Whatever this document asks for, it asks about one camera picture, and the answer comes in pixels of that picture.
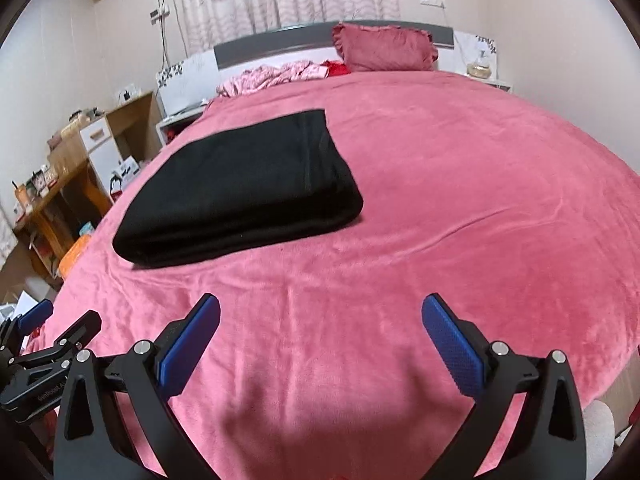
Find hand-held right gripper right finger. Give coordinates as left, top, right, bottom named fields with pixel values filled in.
left=421, top=294, right=587, bottom=480

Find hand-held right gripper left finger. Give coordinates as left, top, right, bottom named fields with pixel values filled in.
left=52, top=292, right=222, bottom=480

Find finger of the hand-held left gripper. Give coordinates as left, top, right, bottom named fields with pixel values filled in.
left=17, top=310, right=103, bottom=367
left=0, top=299, right=55, bottom=356

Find black pants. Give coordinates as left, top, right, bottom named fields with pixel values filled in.
left=112, top=109, right=364, bottom=268

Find orange bag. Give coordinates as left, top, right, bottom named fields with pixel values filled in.
left=59, top=235, right=94, bottom=281

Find pink blanket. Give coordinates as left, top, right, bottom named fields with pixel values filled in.
left=25, top=69, right=640, bottom=480

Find white printed box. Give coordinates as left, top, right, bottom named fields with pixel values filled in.
left=111, top=156, right=142, bottom=186

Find white fuzzy cloth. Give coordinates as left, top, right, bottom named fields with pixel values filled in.
left=581, top=401, right=617, bottom=480

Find white drawer cabinet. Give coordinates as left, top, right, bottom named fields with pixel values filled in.
left=77, top=115, right=127, bottom=197

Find wooden desk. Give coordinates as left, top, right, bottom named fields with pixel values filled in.
left=12, top=92, right=161, bottom=281

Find white nightstand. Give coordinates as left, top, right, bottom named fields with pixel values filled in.
left=155, top=105, right=210, bottom=147
left=465, top=74, right=513, bottom=95

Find pink floral cloth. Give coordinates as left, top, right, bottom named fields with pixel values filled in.
left=216, top=60, right=332, bottom=98

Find glass jar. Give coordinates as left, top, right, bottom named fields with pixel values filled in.
left=467, top=50, right=494, bottom=80

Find pink ruffled pillow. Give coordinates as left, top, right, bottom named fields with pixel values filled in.
left=332, top=22, right=440, bottom=73

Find grey headboard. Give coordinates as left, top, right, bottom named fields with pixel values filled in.
left=213, top=21, right=456, bottom=76

